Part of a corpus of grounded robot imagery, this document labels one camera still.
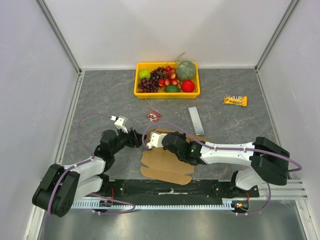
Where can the upper purple grape bunch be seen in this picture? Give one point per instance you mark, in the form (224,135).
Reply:
(158,73)

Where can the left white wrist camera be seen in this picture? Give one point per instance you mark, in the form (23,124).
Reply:
(120,123)

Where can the silver toothpaste box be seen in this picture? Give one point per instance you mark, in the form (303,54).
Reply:
(196,121)

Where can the slotted cable duct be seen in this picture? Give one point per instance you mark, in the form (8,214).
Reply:
(94,203)

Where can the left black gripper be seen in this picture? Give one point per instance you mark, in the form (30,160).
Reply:
(135,139)

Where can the yellow candy bag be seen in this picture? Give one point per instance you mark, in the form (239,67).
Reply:
(235,100)

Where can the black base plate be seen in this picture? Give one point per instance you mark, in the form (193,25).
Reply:
(123,188)

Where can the green apple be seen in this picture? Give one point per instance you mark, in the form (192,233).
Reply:
(144,74)

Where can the red sachet packet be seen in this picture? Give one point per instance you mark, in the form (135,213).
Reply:
(154,115)

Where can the red grape bunch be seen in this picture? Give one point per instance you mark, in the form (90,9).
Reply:
(170,78)

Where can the red apple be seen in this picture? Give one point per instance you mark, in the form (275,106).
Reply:
(188,86)

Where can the brown cardboard box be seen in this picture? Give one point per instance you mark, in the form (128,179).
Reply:
(161,164)

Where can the yellow plastic bin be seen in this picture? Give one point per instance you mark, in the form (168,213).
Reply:
(161,94)

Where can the netted green melon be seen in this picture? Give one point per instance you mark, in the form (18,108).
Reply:
(185,70)

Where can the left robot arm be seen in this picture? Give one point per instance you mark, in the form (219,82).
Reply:
(61,185)

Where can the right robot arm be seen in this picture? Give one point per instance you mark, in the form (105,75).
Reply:
(261,158)

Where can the green avocado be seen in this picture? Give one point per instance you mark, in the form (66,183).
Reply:
(172,89)

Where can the dark purple grape bunch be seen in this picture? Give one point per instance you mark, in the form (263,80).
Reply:
(148,85)

